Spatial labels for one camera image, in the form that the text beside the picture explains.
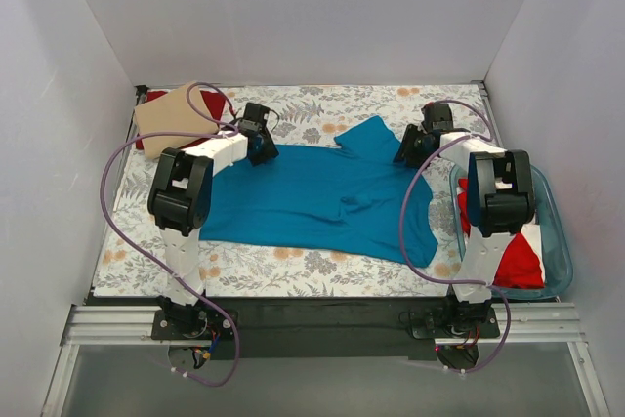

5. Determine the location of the purple cable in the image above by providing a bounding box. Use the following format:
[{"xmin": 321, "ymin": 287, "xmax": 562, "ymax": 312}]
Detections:
[
  {"xmin": 398, "ymin": 98, "xmax": 512, "ymax": 375},
  {"xmin": 103, "ymin": 80, "xmax": 243, "ymax": 387}
]

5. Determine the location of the blue t shirt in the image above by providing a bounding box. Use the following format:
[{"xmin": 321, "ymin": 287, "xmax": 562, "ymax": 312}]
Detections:
[{"xmin": 199, "ymin": 116, "xmax": 438, "ymax": 268}]

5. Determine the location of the folded beige t shirt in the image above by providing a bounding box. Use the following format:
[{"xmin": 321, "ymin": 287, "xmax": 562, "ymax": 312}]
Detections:
[{"xmin": 133, "ymin": 79, "xmax": 229, "ymax": 161}]

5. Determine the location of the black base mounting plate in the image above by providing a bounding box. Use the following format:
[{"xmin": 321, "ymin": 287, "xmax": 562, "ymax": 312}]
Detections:
[{"xmin": 150, "ymin": 296, "xmax": 504, "ymax": 360}]

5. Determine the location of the floral patterned table cloth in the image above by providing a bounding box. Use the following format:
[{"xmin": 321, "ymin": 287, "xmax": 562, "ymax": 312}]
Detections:
[{"xmin": 92, "ymin": 85, "xmax": 488, "ymax": 297}]

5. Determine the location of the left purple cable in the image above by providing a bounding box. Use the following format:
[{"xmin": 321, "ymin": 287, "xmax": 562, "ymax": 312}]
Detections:
[{"xmin": 103, "ymin": 80, "xmax": 243, "ymax": 387}]

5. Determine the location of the red t shirt in bin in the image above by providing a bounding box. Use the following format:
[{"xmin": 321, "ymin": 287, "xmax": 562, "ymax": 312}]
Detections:
[{"xmin": 456, "ymin": 178, "xmax": 545, "ymax": 289}]

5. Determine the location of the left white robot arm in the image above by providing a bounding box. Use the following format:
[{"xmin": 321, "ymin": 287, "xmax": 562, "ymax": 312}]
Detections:
[{"xmin": 147, "ymin": 103, "xmax": 278, "ymax": 339}]

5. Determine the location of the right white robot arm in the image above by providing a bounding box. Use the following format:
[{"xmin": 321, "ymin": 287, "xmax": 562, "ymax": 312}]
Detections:
[{"xmin": 394, "ymin": 100, "xmax": 535, "ymax": 337}]

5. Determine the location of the clear blue plastic bin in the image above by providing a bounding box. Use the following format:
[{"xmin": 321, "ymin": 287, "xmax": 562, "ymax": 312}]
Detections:
[{"xmin": 447, "ymin": 158, "xmax": 573, "ymax": 300}]

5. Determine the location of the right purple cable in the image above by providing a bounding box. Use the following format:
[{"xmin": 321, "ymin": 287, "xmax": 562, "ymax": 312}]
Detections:
[{"xmin": 398, "ymin": 98, "xmax": 512, "ymax": 375}]

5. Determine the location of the folded dark red t shirt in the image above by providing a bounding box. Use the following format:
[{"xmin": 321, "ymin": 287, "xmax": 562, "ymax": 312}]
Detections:
[{"xmin": 135, "ymin": 90, "xmax": 230, "ymax": 151}]

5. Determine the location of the white t shirt in bin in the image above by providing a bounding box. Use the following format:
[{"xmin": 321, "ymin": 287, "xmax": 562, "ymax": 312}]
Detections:
[{"xmin": 457, "ymin": 178, "xmax": 544, "ymax": 269}]

